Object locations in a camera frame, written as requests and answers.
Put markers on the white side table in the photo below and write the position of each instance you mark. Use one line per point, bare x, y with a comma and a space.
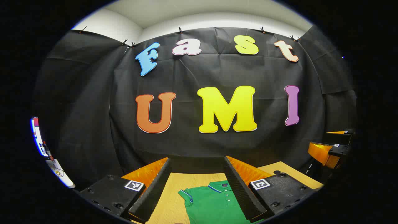
63, 180

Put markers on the black backdrop cloth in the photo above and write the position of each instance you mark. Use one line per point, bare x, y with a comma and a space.
217, 71

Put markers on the small round yellowish object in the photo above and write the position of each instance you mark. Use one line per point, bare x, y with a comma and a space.
58, 172

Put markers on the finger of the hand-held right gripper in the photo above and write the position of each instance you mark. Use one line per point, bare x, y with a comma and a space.
349, 132
323, 154

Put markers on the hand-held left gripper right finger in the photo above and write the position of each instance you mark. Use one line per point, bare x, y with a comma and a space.
241, 193

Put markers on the green T-shirt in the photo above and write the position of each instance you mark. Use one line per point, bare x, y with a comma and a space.
211, 205

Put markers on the computer monitor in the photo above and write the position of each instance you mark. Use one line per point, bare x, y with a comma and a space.
36, 133

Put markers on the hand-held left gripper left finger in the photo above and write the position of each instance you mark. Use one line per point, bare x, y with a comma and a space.
155, 189

